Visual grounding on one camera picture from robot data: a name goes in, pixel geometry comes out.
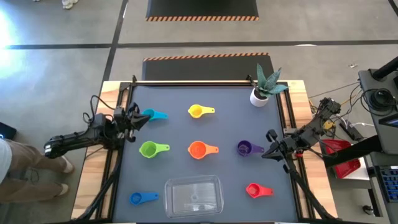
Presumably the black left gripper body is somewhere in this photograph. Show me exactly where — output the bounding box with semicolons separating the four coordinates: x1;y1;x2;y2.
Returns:
113;102;141;143

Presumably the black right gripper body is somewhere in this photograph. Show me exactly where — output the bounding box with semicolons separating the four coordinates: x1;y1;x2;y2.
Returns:
266;129;301;174

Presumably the teal measuring cup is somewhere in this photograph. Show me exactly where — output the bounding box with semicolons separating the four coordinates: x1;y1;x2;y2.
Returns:
142;108;169;122

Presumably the green measuring cup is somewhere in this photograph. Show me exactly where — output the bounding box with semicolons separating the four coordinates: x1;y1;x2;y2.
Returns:
139;141;170;159

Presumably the purple measuring cup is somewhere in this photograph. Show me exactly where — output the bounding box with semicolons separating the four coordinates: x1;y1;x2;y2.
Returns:
237;139;265;157

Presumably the red measuring cup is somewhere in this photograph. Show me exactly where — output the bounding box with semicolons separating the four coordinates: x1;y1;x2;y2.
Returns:
245;182;274;199

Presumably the yellow measuring cup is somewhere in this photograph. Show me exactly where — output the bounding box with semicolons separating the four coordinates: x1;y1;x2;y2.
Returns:
187;104;216;119

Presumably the orange measuring cup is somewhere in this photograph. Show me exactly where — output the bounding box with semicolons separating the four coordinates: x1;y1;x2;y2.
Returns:
187;140;220;161

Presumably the blue measuring cup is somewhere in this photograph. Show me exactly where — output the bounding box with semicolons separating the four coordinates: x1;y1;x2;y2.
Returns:
129;191;160;207

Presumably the clear plastic basket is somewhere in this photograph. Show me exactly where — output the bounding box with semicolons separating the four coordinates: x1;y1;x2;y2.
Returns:
163;174;224;219

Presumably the grey table mat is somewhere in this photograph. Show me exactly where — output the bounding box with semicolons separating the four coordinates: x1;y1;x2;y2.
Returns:
112;85;299;223

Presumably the white plant pot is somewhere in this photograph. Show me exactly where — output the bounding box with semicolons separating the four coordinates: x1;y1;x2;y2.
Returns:
249;88;271;108

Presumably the red plastic bin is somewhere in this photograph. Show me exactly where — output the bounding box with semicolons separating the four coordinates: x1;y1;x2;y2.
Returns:
322;139;362;180

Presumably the green artificial plant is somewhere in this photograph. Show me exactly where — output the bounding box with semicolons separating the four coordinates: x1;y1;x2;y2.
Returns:
255;63;290;99

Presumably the black striped-edge floor mat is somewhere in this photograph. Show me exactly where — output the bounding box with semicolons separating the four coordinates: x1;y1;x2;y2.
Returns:
142;52;274;81
146;0;259;22

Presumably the grey equipment cart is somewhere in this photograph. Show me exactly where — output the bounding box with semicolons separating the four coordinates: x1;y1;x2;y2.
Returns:
357;55;398;218

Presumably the blue-lit keyboard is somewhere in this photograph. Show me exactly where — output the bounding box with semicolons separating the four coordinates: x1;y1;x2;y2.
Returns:
374;164;398;203

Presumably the person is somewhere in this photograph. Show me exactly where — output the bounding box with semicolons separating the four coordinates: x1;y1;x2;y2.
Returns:
0;138;75;203

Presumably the black tablet device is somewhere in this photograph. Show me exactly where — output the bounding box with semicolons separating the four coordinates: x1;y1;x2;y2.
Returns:
0;121;17;140

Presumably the person's shoe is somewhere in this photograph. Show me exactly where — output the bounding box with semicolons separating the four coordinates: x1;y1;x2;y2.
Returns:
61;0;79;10

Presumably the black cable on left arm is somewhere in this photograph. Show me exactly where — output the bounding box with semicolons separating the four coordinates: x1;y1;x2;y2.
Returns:
82;95;116;125

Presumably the black aluminium table frame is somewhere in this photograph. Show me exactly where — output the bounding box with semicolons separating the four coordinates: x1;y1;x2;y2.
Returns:
76;75;338;223

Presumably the coiled black cable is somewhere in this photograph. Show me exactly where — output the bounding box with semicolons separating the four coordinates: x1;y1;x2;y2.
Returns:
362;88;398;113

